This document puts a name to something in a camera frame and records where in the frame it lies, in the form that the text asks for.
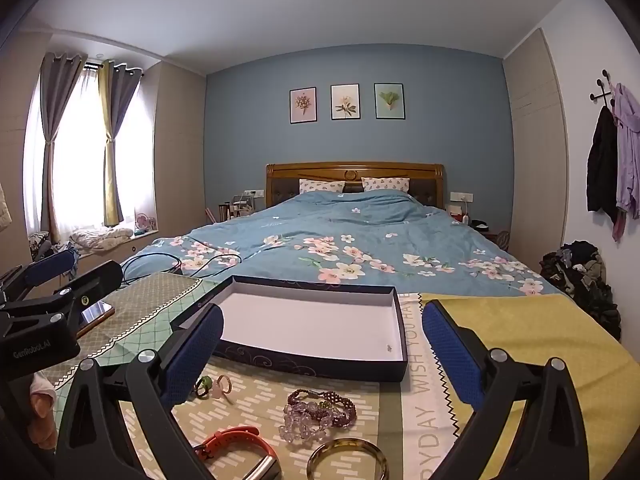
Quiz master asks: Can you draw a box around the patchwork printed bed sheet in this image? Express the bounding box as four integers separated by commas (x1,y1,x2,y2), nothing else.
40,272,640,480

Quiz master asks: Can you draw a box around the black cable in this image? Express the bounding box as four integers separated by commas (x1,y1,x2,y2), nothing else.
189,254,243,279
122,252,184,281

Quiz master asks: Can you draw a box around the grey and yellow curtain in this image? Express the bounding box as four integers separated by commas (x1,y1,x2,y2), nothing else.
97,59,143,227
39,52,86,233

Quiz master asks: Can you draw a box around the dark patterned cloth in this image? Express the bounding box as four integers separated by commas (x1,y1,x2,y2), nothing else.
27,230,53,261

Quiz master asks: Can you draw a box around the pale purple crystal bead bracelet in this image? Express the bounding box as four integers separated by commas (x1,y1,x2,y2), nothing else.
277,402,331,443

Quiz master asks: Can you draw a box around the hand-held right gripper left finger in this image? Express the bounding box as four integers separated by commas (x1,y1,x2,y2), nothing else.
55,304,226,480

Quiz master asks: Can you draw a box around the black curtain rod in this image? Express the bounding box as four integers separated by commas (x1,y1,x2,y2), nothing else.
82,62,146,77

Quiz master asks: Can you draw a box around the framed white flower picture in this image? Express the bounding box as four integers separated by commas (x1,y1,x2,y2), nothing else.
330,83,360,121

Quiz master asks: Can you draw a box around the beige wardrobe beside coat rack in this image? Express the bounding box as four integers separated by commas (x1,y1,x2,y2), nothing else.
502,27,568,266

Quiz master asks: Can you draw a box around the dark purple woven bead bracelet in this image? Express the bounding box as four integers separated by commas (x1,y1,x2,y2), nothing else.
286,387,358,428

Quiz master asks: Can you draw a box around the white sheer curtain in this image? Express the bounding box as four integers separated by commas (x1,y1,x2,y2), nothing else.
25,67,156,241

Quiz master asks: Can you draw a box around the framed green leaf picture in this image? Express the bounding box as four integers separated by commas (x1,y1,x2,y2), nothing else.
374,82,406,120

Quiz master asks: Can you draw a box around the smartphone with orange case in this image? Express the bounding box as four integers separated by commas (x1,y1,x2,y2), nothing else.
75,299,117,338

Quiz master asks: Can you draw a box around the amber bangle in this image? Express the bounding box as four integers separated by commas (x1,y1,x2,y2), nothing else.
306,437,390,480

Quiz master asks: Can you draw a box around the black wall coat rack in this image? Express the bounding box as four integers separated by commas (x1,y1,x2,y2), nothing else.
587,69,618,108

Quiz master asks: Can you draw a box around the wooden nightstand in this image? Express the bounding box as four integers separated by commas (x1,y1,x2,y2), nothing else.
475,227,510,251

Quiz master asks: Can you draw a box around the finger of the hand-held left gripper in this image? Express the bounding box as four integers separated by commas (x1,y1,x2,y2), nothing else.
0,249,77,307
52,260,124,338

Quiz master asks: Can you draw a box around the pile of dark clothes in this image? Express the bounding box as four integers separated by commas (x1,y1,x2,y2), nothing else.
539,241,622,341

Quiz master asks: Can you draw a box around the pink flower ring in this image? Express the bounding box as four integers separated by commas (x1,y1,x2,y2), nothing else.
212,374,236,406

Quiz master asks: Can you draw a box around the black jacket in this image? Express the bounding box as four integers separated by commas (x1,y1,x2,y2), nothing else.
586,105,621,226

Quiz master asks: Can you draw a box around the orange wrist watch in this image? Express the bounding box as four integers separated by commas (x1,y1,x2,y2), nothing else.
192,426,281,480

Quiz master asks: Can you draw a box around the dark blue box white inside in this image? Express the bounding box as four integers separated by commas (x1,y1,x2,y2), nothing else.
172,275,411,383

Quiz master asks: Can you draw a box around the framed pink flower picture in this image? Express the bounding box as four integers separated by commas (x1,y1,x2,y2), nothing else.
289,87,318,124

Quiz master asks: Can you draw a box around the wooden headboard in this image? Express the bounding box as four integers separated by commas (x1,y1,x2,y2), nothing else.
265,161,446,209

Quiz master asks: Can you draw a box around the dotted white pillow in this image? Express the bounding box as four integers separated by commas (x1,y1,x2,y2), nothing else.
299,178,346,196
361,176,412,193

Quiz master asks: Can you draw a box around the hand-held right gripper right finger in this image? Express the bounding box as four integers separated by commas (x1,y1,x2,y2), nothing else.
421,300,591,480

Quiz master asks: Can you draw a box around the beige wardrobe beside window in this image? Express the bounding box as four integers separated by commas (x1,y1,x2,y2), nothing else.
152,60,208,238

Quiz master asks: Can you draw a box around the white crumpled blanket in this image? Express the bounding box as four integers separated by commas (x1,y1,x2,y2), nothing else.
70,226,135,252

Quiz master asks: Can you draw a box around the blue floral duvet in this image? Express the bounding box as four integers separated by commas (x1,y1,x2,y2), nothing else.
122,190,561,301

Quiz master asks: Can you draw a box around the person's left hand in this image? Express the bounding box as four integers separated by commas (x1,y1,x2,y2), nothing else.
29,372,58,441

